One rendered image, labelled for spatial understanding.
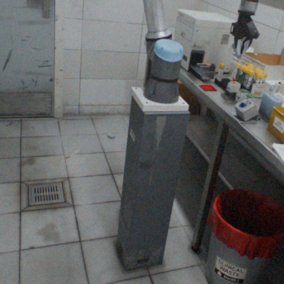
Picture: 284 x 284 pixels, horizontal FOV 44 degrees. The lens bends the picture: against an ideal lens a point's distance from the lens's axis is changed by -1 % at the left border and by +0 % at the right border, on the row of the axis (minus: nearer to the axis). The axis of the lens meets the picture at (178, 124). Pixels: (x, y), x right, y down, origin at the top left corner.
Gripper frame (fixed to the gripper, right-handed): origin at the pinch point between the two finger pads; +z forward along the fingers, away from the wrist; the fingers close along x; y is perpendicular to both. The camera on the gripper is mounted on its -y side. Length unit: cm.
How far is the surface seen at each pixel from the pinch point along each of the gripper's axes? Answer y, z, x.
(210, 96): 1.9, 20.6, 9.7
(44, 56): 163, 52, 77
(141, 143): -16, 34, 48
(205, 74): 20.5, 16.1, 4.8
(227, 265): -42, 86, 8
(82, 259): -4, 108, 67
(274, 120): -36.4, 15.2, 1.8
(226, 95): -0.6, 19.2, 2.7
